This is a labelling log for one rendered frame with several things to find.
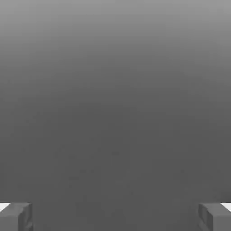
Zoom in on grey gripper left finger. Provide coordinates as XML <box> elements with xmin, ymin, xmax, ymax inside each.
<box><xmin>0</xmin><ymin>202</ymin><xmax>34</xmax><ymax>231</ymax></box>

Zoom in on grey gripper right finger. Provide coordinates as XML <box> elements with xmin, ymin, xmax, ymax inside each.
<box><xmin>197</xmin><ymin>202</ymin><xmax>231</xmax><ymax>231</ymax></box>

